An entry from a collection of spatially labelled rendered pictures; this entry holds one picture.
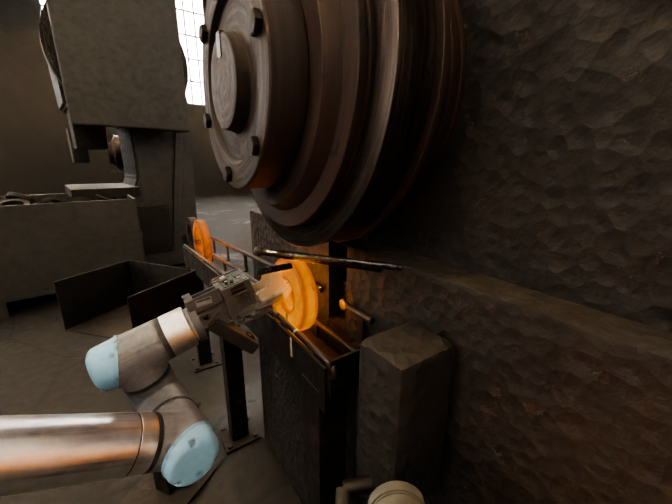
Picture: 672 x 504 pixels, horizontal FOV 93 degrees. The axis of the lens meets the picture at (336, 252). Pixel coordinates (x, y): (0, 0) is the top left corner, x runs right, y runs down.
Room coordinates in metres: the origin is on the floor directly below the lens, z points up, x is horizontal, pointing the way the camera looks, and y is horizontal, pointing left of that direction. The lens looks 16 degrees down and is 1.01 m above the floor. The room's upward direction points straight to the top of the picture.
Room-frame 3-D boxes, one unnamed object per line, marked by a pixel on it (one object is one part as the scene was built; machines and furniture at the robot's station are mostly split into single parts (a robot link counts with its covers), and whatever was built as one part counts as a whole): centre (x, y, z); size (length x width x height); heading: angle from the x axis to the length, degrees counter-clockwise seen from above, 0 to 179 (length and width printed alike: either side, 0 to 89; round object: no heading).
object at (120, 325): (0.80, 0.55, 0.36); 0.26 x 0.20 x 0.72; 69
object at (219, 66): (0.49, 0.13, 1.11); 0.28 x 0.06 x 0.28; 34
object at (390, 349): (0.36, -0.09, 0.68); 0.11 x 0.08 x 0.24; 124
